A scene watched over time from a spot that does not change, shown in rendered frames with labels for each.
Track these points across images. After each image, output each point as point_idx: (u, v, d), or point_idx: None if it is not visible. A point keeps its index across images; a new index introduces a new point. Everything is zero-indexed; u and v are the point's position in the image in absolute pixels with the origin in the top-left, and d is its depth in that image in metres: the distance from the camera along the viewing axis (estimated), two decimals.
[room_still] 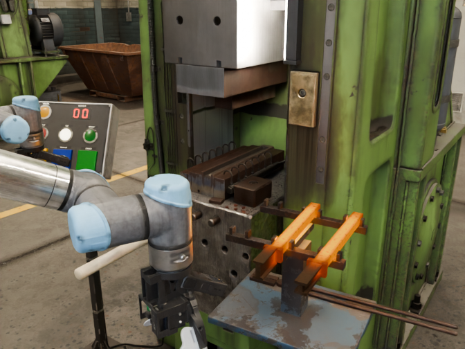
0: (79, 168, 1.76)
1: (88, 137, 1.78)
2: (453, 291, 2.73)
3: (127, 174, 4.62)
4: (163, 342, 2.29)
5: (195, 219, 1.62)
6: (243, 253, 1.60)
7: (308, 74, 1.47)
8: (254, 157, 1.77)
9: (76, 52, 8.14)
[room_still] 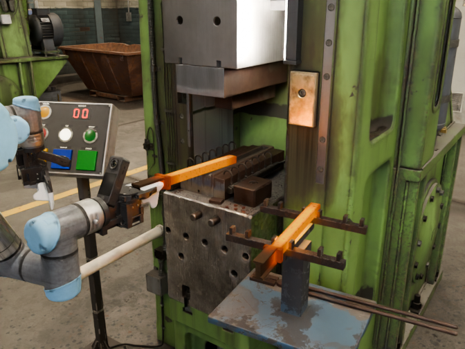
0: (79, 168, 1.76)
1: (88, 137, 1.78)
2: (453, 291, 2.73)
3: (127, 174, 4.62)
4: (163, 342, 2.29)
5: (195, 219, 1.62)
6: (243, 253, 1.60)
7: (308, 74, 1.47)
8: (254, 157, 1.77)
9: (76, 52, 8.14)
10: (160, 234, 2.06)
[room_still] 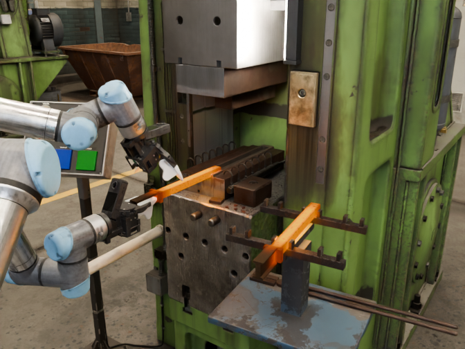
0: (79, 168, 1.76)
1: None
2: (453, 291, 2.73)
3: (127, 174, 4.62)
4: (163, 342, 2.29)
5: (195, 219, 1.62)
6: (243, 253, 1.60)
7: (308, 74, 1.47)
8: (254, 157, 1.77)
9: (76, 52, 8.14)
10: (160, 234, 2.06)
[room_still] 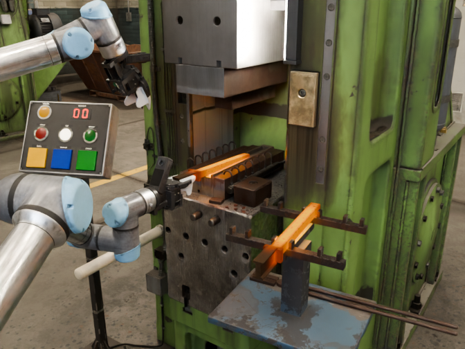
0: (79, 168, 1.76)
1: (88, 137, 1.78)
2: (453, 291, 2.73)
3: (127, 174, 4.62)
4: (163, 342, 2.29)
5: (195, 219, 1.62)
6: (243, 253, 1.60)
7: (308, 74, 1.47)
8: (254, 157, 1.77)
9: None
10: (160, 234, 2.06)
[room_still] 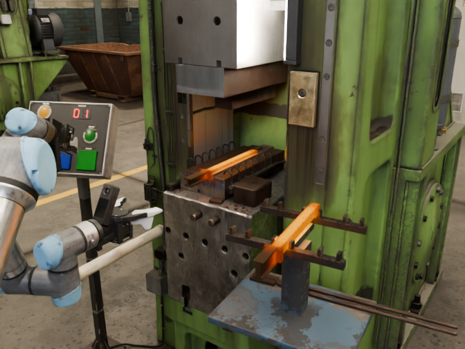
0: (79, 168, 1.76)
1: (88, 137, 1.78)
2: (453, 291, 2.73)
3: (127, 174, 4.62)
4: (163, 342, 2.29)
5: (195, 219, 1.62)
6: (243, 253, 1.60)
7: (308, 74, 1.47)
8: (254, 157, 1.77)
9: (76, 52, 8.14)
10: (160, 234, 2.06)
